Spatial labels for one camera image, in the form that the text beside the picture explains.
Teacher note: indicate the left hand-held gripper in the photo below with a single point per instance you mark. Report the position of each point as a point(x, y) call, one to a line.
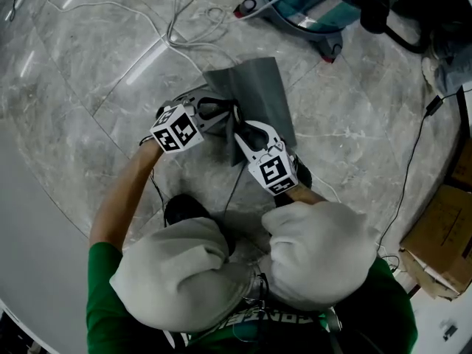
point(177, 131)

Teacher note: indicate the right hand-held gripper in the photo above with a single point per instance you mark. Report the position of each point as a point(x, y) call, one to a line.
point(274, 172)

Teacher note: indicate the grey cloth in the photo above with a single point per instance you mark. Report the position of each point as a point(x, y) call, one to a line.
point(258, 94)

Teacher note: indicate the person's right forearm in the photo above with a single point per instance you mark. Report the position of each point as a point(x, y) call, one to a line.
point(302, 195)

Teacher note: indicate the person's left forearm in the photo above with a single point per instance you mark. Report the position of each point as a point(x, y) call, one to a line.
point(121, 197)

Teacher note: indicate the black shoe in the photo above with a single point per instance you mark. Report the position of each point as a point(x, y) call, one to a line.
point(182, 208)
point(304, 173)

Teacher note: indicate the red lid vacuum cleaner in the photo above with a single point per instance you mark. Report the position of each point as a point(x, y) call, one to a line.
point(306, 9)

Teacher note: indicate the light grey trousers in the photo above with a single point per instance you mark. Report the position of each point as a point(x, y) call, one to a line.
point(177, 271)

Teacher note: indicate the black power adapter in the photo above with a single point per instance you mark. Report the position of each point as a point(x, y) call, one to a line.
point(435, 105)

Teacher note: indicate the brown cardboard box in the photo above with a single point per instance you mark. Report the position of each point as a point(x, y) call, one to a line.
point(464, 172)
point(442, 242)

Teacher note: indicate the green printed t-shirt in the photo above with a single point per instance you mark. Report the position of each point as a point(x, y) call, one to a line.
point(103, 290)

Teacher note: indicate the small black bracket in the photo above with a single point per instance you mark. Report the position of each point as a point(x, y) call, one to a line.
point(449, 331)

